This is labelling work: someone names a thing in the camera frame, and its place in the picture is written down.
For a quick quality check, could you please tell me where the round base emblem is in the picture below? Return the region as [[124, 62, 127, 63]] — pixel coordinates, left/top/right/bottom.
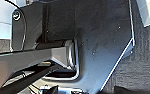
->
[[11, 9, 23, 22]]

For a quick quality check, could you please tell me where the thin arm cable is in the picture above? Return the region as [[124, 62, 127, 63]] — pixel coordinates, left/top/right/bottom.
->
[[4, 0, 29, 53]]

